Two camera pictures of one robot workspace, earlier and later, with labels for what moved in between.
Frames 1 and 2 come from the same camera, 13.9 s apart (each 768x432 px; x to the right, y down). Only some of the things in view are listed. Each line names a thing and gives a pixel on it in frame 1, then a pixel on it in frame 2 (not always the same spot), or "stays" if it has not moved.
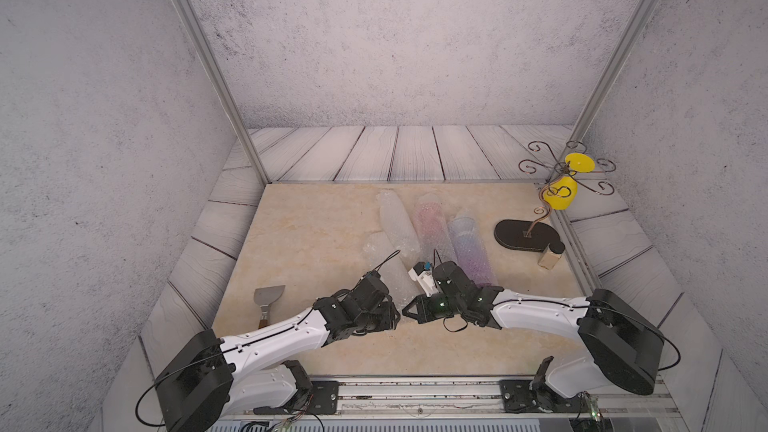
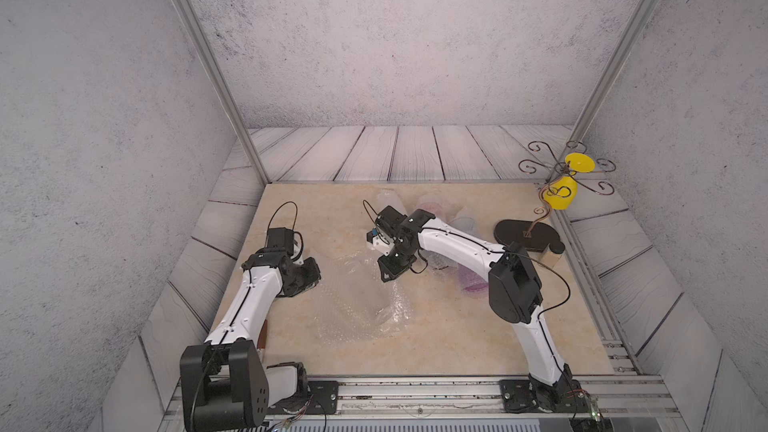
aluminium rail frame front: [640, 408] stays
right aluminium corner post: [626, 43] stays
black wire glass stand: [532, 235] stays
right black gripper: [422, 314] to [390, 271]
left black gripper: [389, 310] to [313, 276]
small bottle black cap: [551, 254] stays
